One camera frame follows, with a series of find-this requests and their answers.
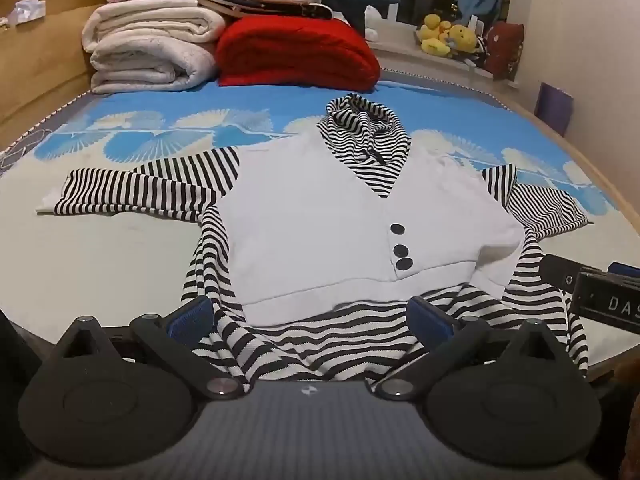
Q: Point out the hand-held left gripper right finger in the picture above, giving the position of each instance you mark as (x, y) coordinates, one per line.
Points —
(429, 319)

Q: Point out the red folded blanket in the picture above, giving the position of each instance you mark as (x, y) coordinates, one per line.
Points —
(295, 52)

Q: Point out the blue white printed bed sheet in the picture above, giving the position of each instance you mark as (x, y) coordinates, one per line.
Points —
(100, 240)

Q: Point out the white folded blanket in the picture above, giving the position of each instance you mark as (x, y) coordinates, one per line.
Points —
(150, 45)

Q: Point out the striped hooded top white vest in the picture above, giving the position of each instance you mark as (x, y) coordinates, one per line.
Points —
(305, 210)

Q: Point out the dark folded garment with belt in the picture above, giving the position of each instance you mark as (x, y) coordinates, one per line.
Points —
(280, 9)

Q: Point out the purple box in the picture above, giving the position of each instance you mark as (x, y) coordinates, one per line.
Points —
(554, 107)

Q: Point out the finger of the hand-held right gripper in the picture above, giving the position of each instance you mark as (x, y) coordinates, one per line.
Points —
(562, 272)
(624, 269)

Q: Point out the red spotted bag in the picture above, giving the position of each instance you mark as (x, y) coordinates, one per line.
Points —
(506, 50)

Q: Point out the yellow duck plush toy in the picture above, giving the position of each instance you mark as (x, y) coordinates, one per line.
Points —
(462, 37)
(434, 35)

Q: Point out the white tissue pack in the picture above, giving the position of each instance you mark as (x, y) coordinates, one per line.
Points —
(25, 10)

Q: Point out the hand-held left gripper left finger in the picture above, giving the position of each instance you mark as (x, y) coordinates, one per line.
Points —
(192, 316)

